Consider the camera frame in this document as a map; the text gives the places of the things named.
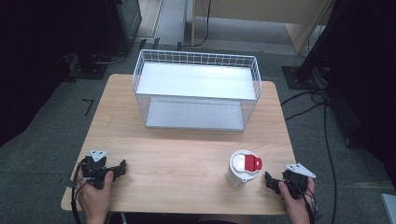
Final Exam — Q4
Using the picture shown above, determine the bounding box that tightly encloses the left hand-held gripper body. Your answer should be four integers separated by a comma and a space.
80, 148, 110, 189

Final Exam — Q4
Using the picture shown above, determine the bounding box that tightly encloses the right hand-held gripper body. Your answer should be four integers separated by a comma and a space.
281, 162, 317, 200

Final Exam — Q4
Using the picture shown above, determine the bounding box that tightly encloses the white cup with red lid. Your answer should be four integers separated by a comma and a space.
225, 149, 263, 189

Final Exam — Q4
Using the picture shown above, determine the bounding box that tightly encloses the white wire shelf rack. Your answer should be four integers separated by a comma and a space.
132, 49, 262, 133

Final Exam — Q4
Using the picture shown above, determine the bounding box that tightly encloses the person's right hand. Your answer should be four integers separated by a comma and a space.
277, 176, 317, 224

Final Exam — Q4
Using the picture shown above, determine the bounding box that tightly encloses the person's left hand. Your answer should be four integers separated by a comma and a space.
76, 170, 115, 224

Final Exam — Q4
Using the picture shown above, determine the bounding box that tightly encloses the grey flat box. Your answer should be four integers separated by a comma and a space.
379, 192, 396, 224

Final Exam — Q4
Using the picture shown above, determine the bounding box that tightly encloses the black stand base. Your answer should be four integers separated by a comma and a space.
64, 51, 110, 82

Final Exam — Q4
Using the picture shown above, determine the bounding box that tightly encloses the black metal stand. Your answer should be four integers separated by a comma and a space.
281, 0, 347, 91

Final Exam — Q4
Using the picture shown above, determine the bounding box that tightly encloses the dark curtain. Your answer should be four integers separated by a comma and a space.
0, 0, 118, 147

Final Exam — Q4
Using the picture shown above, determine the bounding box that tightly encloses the black equipment cabinet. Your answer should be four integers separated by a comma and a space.
105, 0, 143, 54

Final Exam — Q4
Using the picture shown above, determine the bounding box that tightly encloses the beige wooden furniture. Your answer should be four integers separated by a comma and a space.
191, 0, 336, 55

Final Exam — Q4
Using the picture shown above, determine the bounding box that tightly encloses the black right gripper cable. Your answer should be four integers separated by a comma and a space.
288, 176, 318, 224

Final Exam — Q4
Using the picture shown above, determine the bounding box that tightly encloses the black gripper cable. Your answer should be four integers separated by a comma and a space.
288, 176, 318, 224
70, 158, 94, 224

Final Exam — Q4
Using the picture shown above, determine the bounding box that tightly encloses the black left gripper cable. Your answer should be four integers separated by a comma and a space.
70, 158, 94, 224

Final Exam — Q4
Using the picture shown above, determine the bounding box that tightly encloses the black floor cable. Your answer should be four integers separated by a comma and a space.
284, 101, 326, 122
280, 89, 339, 224

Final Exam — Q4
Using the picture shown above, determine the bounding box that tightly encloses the black hanging cable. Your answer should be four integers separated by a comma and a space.
186, 0, 213, 49

